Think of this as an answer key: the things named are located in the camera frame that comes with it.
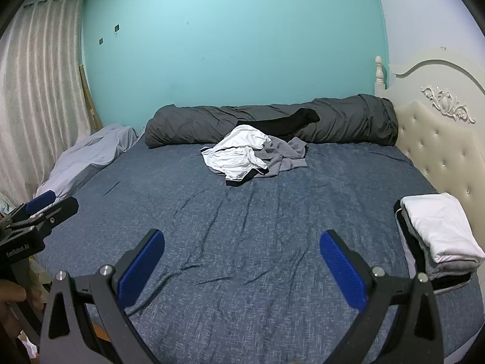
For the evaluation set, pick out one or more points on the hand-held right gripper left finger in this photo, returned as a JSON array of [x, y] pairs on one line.
[[142, 269]]

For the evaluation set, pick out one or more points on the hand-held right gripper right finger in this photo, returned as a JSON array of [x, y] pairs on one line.
[[343, 273]]

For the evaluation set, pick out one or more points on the crumpled grey garment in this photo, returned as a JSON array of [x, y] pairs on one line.
[[284, 151]]

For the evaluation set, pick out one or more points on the person's left hand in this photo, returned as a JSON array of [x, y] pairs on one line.
[[11, 292]]

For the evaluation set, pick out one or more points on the wooden stick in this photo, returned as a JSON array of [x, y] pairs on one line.
[[89, 98]]

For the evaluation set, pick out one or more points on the dark grey rolled duvet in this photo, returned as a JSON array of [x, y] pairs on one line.
[[197, 125]]

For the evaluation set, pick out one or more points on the white curtain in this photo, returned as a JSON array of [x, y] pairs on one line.
[[38, 83]]

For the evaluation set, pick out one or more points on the cream bed headboard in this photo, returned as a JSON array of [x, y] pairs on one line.
[[435, 148]]

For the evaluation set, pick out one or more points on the folded light grey garment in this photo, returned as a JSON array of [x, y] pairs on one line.
[[456, 285]]

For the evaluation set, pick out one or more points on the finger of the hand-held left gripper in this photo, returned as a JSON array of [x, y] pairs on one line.
[[39, 201], [60, 212]]

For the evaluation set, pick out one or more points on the light grey crumpled sheet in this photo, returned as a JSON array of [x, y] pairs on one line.
[[87, 155]]

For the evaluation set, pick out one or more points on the white polo shirt black trim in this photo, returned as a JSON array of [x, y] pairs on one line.
[[235, 155]]

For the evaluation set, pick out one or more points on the folded black garment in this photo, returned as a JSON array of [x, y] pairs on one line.
[[407, 235]]

